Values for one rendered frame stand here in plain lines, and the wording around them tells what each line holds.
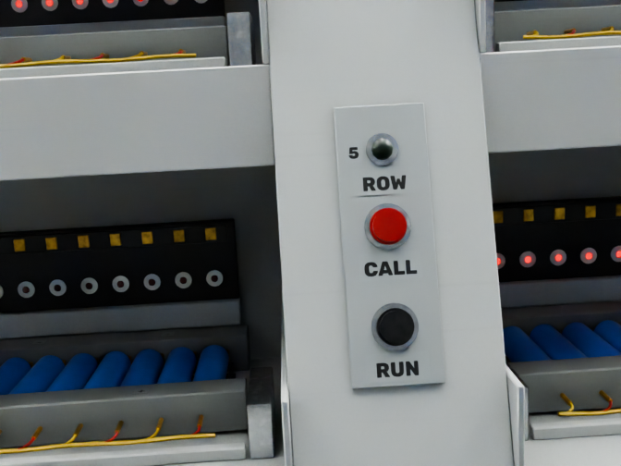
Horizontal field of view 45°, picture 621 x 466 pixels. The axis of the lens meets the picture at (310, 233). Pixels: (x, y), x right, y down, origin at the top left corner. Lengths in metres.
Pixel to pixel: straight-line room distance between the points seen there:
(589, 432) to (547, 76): 0.17
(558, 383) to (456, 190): 0.13
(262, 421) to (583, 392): 0.17
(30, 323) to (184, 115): 0.23
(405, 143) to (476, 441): 0.13
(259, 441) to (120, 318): 0.17
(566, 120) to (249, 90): 0.14
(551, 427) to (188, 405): 0.18
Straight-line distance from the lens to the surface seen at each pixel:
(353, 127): 0.34
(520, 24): 0.44
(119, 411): 0.41
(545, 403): 0.42
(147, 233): 0.50
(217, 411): 0.40
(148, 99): 0.35
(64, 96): 0.36
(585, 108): 0.37
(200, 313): 0.50
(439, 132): 0.34
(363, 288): 0.33
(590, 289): 0.54
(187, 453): 0.38
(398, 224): 0.33
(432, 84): 0.35
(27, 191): 0.56
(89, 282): 0.52
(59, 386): 0.45
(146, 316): 0.51
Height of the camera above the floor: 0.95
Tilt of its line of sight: 6 degrees up
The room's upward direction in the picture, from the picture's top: 4 degrees counter-clockwise
